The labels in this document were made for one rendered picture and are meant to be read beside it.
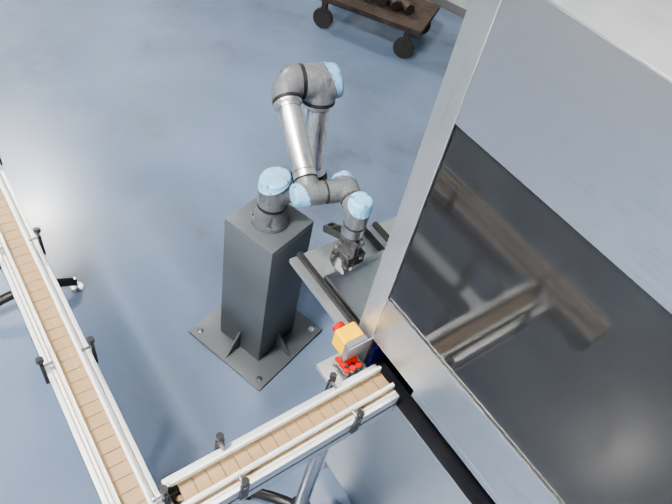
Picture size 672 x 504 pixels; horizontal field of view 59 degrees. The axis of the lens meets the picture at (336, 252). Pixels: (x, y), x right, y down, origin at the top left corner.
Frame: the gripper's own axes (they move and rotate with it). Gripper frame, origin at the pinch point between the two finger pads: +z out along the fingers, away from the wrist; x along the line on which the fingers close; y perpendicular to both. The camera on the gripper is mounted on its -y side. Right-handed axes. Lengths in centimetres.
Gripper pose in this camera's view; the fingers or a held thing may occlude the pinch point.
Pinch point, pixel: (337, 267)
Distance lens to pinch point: 206.8
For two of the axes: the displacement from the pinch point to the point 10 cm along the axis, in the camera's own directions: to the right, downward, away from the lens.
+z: -1.8, 6.4, 7.5
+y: 5.6, 6.9, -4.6
